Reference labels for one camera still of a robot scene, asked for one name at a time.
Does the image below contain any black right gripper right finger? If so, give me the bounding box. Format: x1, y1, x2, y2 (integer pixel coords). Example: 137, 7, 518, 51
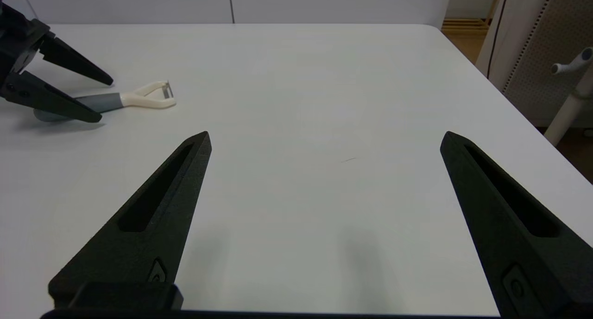
440, 131, 593, 319

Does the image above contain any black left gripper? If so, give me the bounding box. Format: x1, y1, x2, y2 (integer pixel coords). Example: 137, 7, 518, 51
0, 2, 114, 123

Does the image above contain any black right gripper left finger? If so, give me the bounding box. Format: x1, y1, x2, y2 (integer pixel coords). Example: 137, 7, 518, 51
48, 131, 213, 310

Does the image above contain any grey handled white peeler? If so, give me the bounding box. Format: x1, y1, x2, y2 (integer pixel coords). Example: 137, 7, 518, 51
33, 81, 177, 123

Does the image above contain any white perforated chair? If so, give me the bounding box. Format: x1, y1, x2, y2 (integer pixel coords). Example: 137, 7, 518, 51
476, 0, 593, 127

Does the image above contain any wooden shelf rack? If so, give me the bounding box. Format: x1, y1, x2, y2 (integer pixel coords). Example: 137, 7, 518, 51
442, 0, 503, 32

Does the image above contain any white table crank handle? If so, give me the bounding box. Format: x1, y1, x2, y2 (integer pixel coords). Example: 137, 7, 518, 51
551, 48, 593, 75

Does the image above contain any thin black hanging cable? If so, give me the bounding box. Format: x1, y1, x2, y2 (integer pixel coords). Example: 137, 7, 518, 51
486, 0, 512, 79

